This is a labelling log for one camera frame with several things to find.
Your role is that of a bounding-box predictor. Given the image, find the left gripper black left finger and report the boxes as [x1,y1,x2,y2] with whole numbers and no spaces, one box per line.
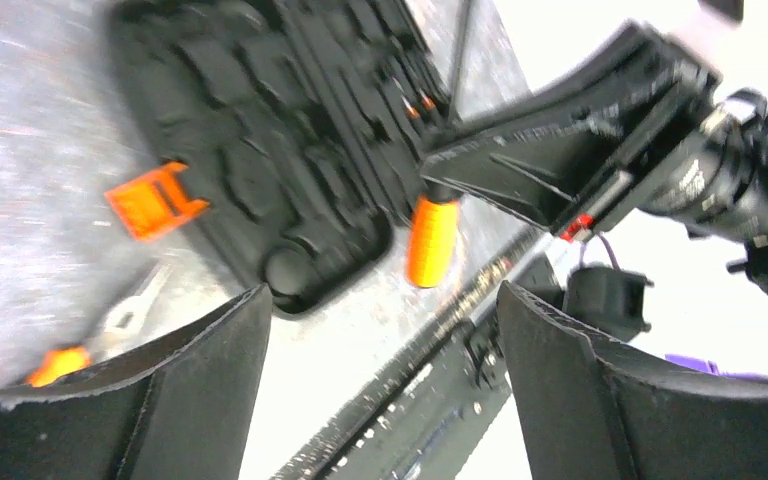
[0,286,272,479]

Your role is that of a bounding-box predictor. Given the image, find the small orange-black precision screwdriver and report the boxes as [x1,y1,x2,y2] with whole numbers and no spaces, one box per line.
[393,79,421,120]

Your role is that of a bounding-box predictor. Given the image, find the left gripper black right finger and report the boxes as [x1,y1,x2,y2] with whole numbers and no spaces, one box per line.
[497,282,768,479]

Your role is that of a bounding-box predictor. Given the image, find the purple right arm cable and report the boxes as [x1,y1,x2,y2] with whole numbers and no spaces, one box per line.
[579,51,768,382]

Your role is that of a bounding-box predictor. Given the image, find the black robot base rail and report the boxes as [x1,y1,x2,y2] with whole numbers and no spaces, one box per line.
[274,231,560,479]

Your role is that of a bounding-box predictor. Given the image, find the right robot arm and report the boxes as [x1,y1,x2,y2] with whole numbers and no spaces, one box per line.
[421,22,768,296]

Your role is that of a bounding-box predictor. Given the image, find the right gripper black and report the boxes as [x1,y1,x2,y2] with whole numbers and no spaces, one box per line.
[421,22,768,243]

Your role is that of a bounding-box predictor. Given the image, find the black music stand tripod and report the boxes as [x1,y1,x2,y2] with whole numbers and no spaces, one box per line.
[446,0,476,125]

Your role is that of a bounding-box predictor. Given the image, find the large orange-handled screwdriver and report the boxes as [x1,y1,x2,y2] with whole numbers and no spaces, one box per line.
[406,184,460,288]

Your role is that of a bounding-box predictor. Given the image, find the black plastic tool case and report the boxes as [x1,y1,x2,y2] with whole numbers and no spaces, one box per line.
[108,1,449,319]

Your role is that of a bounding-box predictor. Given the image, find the orange-handled pliers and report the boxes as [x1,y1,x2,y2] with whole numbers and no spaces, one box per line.
[26,260,172,388]

